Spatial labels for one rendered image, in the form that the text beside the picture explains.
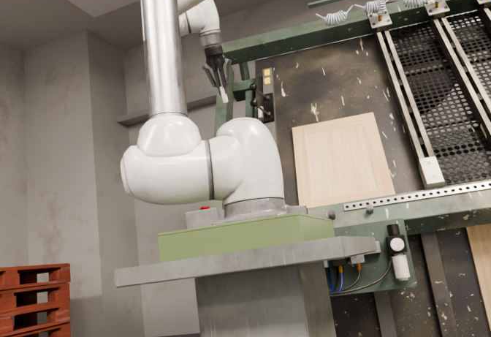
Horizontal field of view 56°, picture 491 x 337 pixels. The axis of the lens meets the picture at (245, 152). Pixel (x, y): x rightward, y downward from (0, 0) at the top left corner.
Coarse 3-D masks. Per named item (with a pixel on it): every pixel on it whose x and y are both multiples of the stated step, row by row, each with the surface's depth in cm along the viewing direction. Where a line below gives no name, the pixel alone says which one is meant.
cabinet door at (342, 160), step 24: (336, 120) 213; (360, 120) 208; (312, 144) 207; (336, 144) 203; (360, 144) 200; (312, 168) 198; (336, 168) 194; (360, 168) 191; (384, 168) 187; (312, 192) 189; (336, 192) 186; (360, 192) 183; (384, 192) 180
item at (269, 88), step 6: (270, 72) 246; (270, 78) 242; (264, 84) 240; (270, 84) 239; (264, 90) 237; (270, 90) 236; (270, 126) 218; (270, 132) 216; (276, 132) 220; (276, 138) 216; (276, 144) 212
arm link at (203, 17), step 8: (208, 0) 184; (192, 8) 183; (200, 8) 183; (208, 8) 183; (192, 16) 183; (200, 16) 183; (208, 16) 184; (216, 16) 186; (192, 24) 184; (200, 24) 184; (208, 24) 184; (216, 24) 186; (192, 32) 187; (200, 32) 187
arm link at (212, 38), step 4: (208, 32) 185; (212, 32) 186; (216, 32) 187; (220, 32) 189; (200, 36) 187; (204, 36) 186; (208, 36) 186; (212, 36) 186; (216, 36) 187; (220, 36) 188; (200, 40) 189; (204, 40) 187; (208, 40) 186; (212, 40) 186; (216, 40) 187; (220, 40) 188; (204, 44) 187; (208, 44) 186; (212, 44) 186; (216, 44) 188
